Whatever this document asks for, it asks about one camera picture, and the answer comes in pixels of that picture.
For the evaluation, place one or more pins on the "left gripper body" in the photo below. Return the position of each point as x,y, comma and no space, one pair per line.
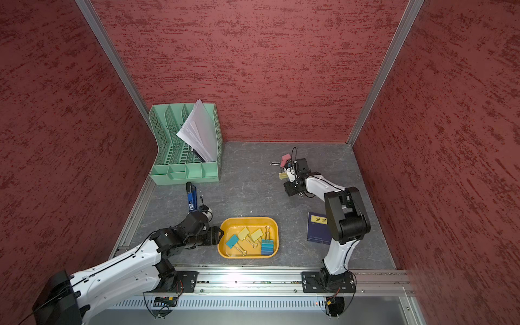
206,237

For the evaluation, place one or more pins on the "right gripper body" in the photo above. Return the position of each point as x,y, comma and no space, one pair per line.
294,187

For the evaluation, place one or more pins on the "yellow plastic storage box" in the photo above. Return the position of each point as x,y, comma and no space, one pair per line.
233,226

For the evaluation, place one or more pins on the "pale yellow binder clip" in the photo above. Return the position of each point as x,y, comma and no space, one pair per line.
257,235

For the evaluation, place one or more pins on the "blue binder clip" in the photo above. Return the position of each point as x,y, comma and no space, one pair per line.
265,243

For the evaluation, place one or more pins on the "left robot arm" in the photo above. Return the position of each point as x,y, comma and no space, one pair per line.
147,268

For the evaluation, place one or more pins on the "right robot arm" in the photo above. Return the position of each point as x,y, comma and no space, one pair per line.
346,218

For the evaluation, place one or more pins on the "pink binder clip top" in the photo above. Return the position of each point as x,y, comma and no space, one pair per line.
286,158

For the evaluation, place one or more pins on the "blue black stapler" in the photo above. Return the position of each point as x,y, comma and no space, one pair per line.
192,197

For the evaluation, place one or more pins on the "dark blue notebook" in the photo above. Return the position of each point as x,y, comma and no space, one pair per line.
317,229

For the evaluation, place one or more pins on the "green file organizer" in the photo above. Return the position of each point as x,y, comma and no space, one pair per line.
176,163

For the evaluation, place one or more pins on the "white paper stack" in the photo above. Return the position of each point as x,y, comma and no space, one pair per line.
198,131

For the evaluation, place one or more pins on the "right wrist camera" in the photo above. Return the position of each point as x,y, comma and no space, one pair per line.
301,167

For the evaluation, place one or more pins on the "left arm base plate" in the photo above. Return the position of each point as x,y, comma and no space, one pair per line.
181,282

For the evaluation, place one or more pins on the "aluminium front rail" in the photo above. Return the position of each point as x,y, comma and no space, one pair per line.
263,281

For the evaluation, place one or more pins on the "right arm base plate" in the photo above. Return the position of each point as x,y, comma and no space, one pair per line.
323,282

